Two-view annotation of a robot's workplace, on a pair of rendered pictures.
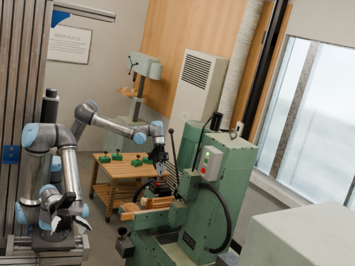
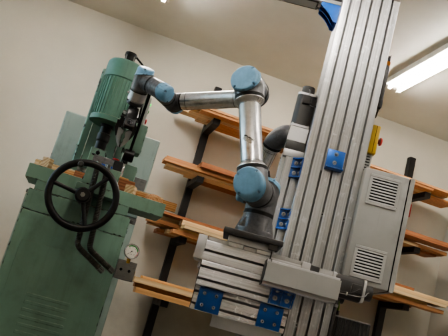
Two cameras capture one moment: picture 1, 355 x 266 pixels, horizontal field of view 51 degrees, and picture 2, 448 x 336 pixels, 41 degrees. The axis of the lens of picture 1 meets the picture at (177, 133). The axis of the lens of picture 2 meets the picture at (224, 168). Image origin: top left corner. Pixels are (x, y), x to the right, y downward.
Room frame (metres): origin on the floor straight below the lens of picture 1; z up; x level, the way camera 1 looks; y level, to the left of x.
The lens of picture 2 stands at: (4.32, 1.57, 0.51)
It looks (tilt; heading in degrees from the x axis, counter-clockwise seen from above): 13 degrees up; 206
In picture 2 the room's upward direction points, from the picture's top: 16 degrees clockwise
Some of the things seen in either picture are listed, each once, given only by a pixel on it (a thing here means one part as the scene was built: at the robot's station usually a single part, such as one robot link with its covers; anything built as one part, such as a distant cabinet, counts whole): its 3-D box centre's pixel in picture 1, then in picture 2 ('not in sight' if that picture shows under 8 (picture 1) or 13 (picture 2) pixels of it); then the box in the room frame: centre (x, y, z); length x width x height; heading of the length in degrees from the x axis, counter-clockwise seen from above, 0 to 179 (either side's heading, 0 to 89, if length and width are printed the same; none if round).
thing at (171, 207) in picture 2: (159, 211); (120, 191); (2.08, 0.00, 0.92); 0.54 x 0.02 x 0.04; 127
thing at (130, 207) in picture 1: (132, 207); (153, 199); (2.06, 0.17, 0.92); 0.14 x 0.09 x 0.04; 37
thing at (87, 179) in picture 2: (157, 196); (101, 179); (2.29, 0.04, 0.91); 0.15 x 0.14 x 0.09; 127
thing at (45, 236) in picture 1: (54, 226); not in sight; (1.75, 0.54, 0.87); 0.15 x 0.15 x 0.10
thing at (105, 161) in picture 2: (159, 186); (107, 163); (2.29, 0.04, 0.99); 0.13 x 0.11 x 0.06; 127
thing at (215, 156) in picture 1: (209, 163); (141, 112); (1.83, -0.20, 1.40); 0.10 x 0.06 x 0.16; 37
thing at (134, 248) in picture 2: (122, 231); (131, 253); (2.18, 0.21, 0.65); 0.06 x 0.04 x 0.08; 127
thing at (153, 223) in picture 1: (162, 208); (97, 192); (2.22, -0.02, 0.87); 0.61 x 0.30 x 0.06; 127
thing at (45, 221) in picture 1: (52, 215); not in sight; (1.47, 0.47, 1.12); 0.11 x 0.08 x 0.11; 127
